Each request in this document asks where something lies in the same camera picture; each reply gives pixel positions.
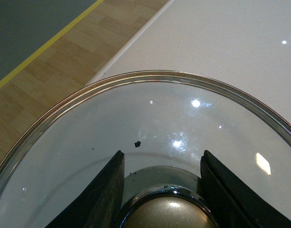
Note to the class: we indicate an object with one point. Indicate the glass pot lid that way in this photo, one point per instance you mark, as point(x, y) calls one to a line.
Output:
point(162, 121)

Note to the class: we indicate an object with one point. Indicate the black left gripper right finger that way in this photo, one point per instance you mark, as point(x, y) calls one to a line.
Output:
point(232, 203)

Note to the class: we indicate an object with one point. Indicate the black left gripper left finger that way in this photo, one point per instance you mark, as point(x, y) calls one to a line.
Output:
point(99, 204)

